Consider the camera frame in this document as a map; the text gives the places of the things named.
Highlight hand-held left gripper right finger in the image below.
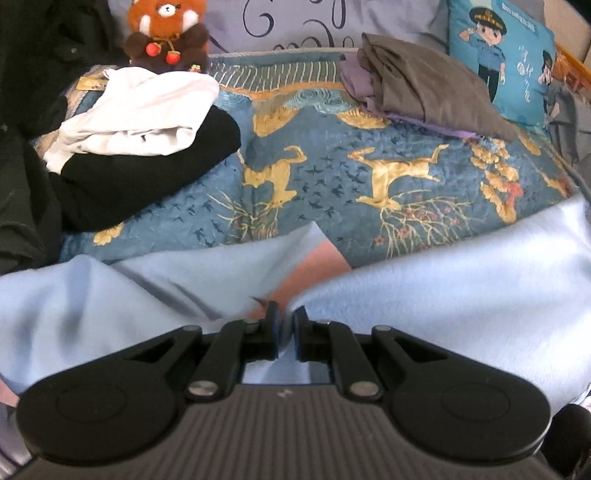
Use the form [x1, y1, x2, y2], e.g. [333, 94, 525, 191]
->
[293, 305, 455, 401]

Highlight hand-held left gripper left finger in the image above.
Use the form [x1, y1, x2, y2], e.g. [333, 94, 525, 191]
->
[122, 300, 280, 401]

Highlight pink and blue fringed scarf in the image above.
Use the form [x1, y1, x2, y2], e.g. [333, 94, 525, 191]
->
[0, 198, 591, 457]

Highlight blue quilted deer bedspread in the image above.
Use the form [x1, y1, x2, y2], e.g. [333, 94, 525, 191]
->
[32, 51, 578, 273]

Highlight folded black cloth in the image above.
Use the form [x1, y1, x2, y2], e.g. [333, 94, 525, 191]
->
[48, 108, 242, 232]

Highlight white cloth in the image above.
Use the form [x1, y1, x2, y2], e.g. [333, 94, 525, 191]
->
[44, 67, 220, 174]

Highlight folded grey and purple cloth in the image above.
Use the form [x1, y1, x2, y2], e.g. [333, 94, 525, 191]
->
[339, 33, 518, 141]

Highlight person's dark clothing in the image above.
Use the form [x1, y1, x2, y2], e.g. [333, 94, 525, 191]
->
[547, 404, 591, 480]

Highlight large grey-purple script pillow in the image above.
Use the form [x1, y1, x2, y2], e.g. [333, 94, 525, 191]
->
[108, 0, 451, 54]

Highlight blue cartoon print cushion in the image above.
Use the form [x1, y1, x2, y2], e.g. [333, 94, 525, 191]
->
[445, 0, 557, 132]

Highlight red panda plush toy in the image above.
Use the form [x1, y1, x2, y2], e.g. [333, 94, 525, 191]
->
[122, 0, 211, 75]

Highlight dark jacket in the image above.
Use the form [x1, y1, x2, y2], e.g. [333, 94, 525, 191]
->
[0, 0, 134, 278]

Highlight grey-blue duvet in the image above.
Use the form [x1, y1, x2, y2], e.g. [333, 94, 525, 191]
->
[545, 78, 591, 167]

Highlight orange bag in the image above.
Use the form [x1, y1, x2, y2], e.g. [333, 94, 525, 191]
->
[554, 48, 591, 90]

